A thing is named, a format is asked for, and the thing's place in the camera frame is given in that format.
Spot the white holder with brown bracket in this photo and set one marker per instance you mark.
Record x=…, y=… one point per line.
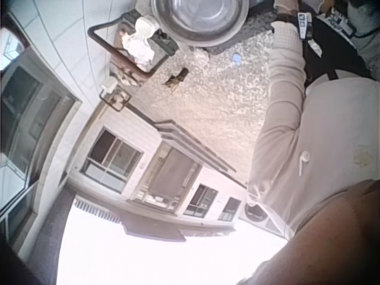
x=110, y=89

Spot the white cabinet with glass doors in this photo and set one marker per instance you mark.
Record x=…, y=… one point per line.
x=166, y=178

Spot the white food piece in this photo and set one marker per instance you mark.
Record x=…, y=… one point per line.
x=315, y=48

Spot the small blue scrap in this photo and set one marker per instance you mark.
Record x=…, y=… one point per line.
x=236, y=58

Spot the brown metal rack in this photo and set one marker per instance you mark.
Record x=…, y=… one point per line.
x=102, y=40

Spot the white crumpled scrap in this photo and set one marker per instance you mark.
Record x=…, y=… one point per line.
x=200, y=55

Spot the small brown scrap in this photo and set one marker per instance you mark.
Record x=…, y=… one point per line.
x=177, y=78

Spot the person's left hand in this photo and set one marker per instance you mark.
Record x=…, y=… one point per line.
x=285, y=6

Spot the black round pan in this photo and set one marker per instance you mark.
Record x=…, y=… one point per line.
x=332, y=56

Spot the large steel bowl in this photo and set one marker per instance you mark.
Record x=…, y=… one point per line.
x=202, y=20

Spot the dark framed window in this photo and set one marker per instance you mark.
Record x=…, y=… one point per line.
x=29, y=118

